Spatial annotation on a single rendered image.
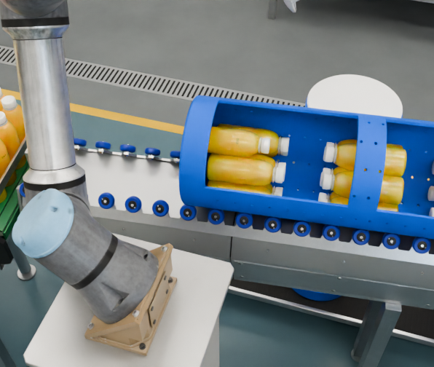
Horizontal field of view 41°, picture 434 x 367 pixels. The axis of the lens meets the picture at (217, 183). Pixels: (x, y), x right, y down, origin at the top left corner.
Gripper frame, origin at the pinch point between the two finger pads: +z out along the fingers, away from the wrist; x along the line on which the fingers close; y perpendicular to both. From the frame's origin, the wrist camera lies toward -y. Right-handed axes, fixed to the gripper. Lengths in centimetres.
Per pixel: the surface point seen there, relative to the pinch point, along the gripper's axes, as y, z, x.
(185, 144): -26.9, 22.2, -16.9
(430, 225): 26, 50, -17
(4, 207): -86, 36, -21
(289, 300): -29, 129, 19
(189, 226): -35, 49, -17
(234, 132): -18.0, 26.8, -7.5
